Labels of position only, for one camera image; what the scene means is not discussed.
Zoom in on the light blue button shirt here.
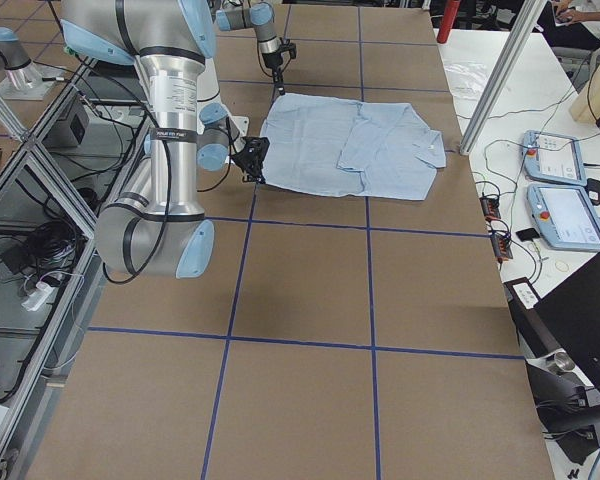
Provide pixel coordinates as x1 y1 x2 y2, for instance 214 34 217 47
260 93 446 201

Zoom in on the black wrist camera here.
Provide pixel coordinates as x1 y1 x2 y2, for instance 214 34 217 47
244 137 270 155
279 39 297 60

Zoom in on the small black card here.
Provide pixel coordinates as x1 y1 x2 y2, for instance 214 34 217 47
516 228 540 242

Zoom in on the seated person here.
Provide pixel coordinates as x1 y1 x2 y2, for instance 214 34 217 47
537 1 600 50

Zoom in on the aluminium side frame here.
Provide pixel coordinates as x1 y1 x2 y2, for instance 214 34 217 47
0 62 145 479

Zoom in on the white power strip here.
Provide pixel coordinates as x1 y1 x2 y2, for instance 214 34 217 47
21 281 54 312

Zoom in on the upper blue teach pendant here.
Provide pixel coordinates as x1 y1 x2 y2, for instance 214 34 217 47
522 130 587 186

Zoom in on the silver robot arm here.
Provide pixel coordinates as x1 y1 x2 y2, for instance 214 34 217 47
61 1 269 283
215 2 294 96

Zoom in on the black box under frame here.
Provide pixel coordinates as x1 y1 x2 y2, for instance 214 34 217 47
43 97 89 148

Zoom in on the lower blue teach pendant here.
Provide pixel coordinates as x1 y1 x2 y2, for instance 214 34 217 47
526 183 600 252

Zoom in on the aluminium frame post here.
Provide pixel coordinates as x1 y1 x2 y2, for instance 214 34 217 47
459 0 546 155

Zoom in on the black laptop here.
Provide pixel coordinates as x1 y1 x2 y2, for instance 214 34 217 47
535 252 600 387

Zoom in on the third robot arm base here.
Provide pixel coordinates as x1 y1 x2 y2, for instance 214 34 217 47
0 27 52 101

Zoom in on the blue teach pendant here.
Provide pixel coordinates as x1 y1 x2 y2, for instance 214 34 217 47
526 183 600 252
522 130 587 186

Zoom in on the clear plastic bag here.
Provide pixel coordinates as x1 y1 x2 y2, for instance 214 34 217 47
443 60 490 101

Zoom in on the red cylinder bottle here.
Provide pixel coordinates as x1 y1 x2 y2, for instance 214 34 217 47
436 0 461 44

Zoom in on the metal cup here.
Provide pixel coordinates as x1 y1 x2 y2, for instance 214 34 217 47
546 351 575 375

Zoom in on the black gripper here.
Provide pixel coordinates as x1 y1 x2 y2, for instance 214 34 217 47
261 52 286 95
232 146 265 185

